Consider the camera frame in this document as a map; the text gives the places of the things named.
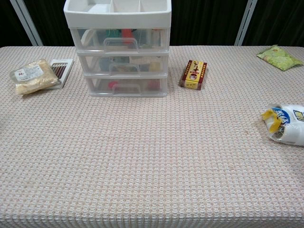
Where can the clear drawer with pink items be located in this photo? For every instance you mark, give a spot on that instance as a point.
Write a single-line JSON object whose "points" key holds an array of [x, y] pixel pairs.
{"points": [[99, 89]]}

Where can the clear drawer with beige contents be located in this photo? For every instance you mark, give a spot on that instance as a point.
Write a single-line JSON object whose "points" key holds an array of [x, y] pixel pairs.
{"points": [[95, 67]]}

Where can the clear drawer with green contents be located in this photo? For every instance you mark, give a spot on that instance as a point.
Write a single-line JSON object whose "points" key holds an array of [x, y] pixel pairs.
{"points": [[95, 45]]}

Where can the white plastic drawer cabinet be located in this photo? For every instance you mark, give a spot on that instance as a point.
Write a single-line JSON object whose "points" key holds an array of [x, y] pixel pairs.
{"points": [[118, 20]]}

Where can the pink round small item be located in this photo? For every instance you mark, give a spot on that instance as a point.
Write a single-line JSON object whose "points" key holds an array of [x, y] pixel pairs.
{"points": [[112, 85]]}

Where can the pink woven tablecloth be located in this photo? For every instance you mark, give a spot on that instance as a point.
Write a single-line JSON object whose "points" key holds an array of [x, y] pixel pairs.
{"points": [[142, 166]]}

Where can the yellow and red carton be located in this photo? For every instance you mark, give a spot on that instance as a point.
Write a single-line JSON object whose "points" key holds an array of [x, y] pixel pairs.
{"points": [[193, 74]]}

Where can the white coloured pencil box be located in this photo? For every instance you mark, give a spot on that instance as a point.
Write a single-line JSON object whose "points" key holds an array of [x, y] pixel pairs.
{"points": [[64, 71]]}

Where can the black curtain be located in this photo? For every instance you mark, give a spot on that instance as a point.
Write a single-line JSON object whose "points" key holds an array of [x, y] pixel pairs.
{"points": [[202, 21]]}

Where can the beige food packet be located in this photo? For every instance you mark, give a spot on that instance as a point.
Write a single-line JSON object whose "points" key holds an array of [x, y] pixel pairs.
{"points": [[35, 76]]}

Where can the green snack bag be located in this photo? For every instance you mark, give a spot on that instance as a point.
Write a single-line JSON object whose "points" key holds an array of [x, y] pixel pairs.
{"points": [[278, 58]]}

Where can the grey metal frame post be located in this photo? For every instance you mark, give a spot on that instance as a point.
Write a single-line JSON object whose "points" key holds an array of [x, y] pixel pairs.
{"points": [[26, 21], [245, 21]]}

